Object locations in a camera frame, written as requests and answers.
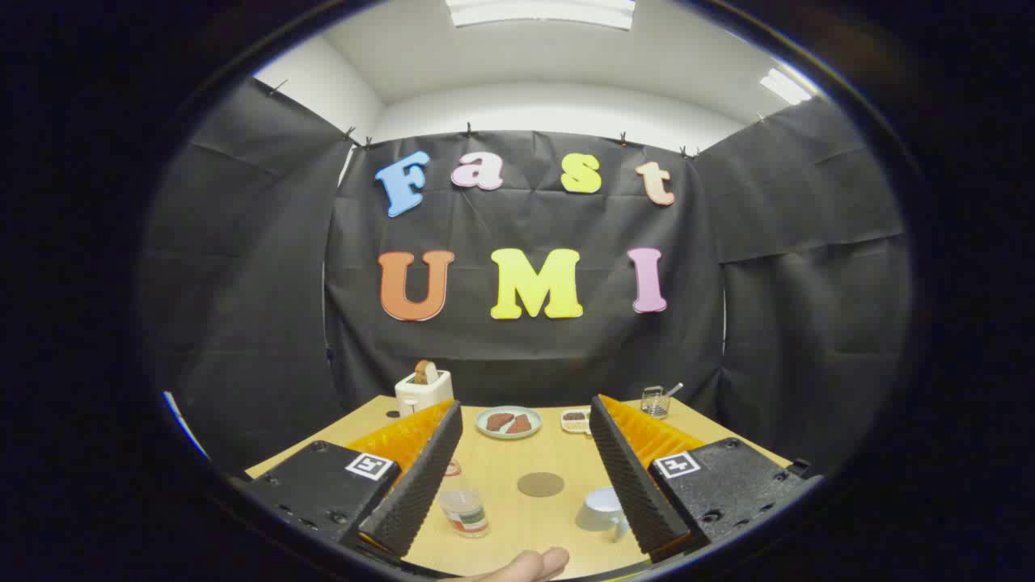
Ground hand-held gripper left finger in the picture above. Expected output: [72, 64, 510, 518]
[243, 400, 464, 567]

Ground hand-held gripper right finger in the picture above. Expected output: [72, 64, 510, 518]
[589, 394, 824, 564]

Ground pale blue cup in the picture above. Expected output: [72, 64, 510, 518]
[575, 487, 632, 541]

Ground clear juice bottle red label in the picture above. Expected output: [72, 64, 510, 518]
[441, 459, 491, 539]

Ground round brown coaster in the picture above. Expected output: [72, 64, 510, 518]
[517, 472, 565, 499]

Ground white toaster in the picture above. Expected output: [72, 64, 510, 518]
[395, 370, 454, 417]

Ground wooden table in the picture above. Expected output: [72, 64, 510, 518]
[245, 394, 793, 580]

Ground pale green plate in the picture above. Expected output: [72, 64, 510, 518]
[475, 405, 543, 441]

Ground black backdrop cloth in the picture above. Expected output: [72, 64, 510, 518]
[142, 77, 910, 478]

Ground small ceiling light panel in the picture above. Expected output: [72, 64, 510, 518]
[758, 68, 813, 106]

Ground large ceiling light panel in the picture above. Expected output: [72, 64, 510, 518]
[445, 0, 637, 32]

